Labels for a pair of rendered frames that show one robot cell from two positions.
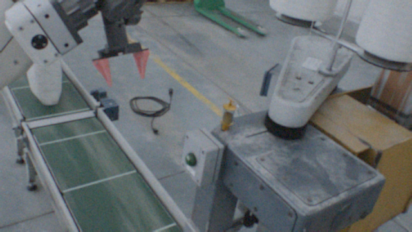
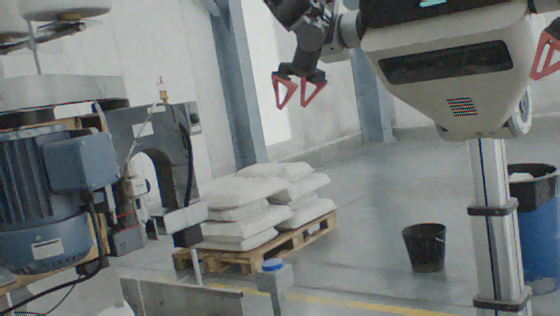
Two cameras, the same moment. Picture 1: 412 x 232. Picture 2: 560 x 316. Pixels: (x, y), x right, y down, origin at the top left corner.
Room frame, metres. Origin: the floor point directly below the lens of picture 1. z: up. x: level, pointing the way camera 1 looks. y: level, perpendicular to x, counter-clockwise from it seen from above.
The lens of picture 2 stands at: (2.24, -0.08, 1.35)
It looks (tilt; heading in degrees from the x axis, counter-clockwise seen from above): 9 degrees down; 165
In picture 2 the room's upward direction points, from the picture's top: 9 degrees counter-clockwise
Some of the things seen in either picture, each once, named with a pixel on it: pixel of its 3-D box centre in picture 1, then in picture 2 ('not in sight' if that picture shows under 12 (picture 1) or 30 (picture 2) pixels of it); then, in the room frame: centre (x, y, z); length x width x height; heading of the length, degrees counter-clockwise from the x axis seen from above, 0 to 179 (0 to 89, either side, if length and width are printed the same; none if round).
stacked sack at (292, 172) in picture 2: not in sight; (272, 173); (-2.61, 0.79, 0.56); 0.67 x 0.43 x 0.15; 39
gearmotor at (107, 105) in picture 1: (101, 102); not in sight; (2.39, 0.72, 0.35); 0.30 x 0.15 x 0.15; 39
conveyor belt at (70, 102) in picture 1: (20, 55); not in sight; (2.95, 1.57, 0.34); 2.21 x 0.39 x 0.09; 39
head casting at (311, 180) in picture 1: (280, 195); (117, 158); (0.68, -0.19, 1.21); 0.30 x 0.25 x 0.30; 39
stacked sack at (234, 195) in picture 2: not in sight; (246, 191); (-2.03, 0.47, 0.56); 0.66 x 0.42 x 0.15; 129
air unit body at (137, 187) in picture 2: not in sight; (137, 194); (0.89, -0.15, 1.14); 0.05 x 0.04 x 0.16; 129
